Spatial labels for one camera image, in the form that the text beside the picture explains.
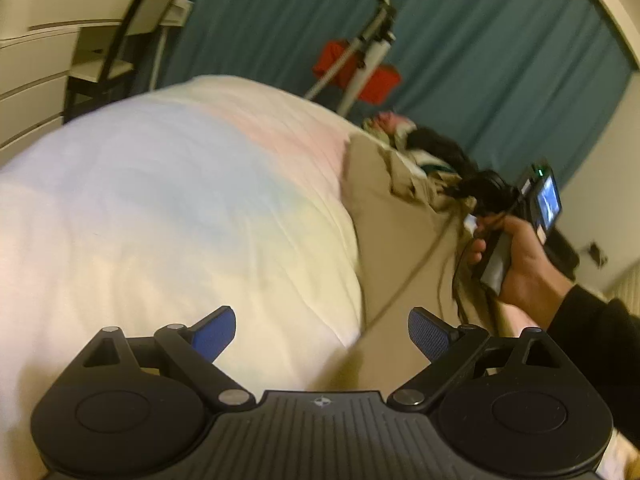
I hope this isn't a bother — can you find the pile of mixed clothes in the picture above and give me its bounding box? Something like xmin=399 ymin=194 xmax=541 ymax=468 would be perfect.
xmin=362 ymin=111 xmax=482 ymax=187

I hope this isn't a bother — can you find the black and grey chair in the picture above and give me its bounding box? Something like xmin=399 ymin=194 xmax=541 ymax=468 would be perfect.
xmin=62 ymin=0 xmax=193 ymax=126

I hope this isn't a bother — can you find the khaki garment with white print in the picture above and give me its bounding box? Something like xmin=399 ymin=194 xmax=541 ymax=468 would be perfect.
xmin=342 ymin=132 xmax=506 ymax=396

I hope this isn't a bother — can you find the white dresser desk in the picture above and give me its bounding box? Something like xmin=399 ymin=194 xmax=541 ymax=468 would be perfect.
xmin=0 ymin=0 xmax=196 ymax=162

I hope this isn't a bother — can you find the white tripod with red bag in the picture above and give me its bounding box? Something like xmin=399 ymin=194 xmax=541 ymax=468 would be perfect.
xmin=305 ymin=0 xmax=398 ymax=117

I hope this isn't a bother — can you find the person's right forearm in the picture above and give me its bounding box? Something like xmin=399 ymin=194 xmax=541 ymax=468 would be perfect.
xmin=545 ymin=284 xmax=640 ymax=441

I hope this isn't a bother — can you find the blue curtain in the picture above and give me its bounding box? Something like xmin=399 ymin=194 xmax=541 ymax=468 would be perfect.
xmin=155 ymin=0 xmax=640 ymax=192

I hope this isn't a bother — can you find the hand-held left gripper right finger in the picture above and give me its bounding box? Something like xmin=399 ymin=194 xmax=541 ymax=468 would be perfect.
xmin=387 ymin=307 xmax=576 ymax=410

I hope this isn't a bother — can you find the person's right hand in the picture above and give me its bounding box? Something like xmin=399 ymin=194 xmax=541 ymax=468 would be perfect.
xmin=467 ymin=216 xmax=576 ymax=322

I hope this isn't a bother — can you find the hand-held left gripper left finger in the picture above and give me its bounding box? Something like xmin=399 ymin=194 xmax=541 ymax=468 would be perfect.
xmin=65 ymin=306 xmax=256 ymax=409

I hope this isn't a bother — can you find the black cable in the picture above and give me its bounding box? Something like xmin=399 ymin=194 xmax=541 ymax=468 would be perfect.
xmin=451 ymin=237 xmax=501 ymax=341

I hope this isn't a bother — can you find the pastel tie-dye duvet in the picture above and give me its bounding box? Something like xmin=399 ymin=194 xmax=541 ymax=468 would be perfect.
xmin=0 ymin=75 xmax=640 ymax=480

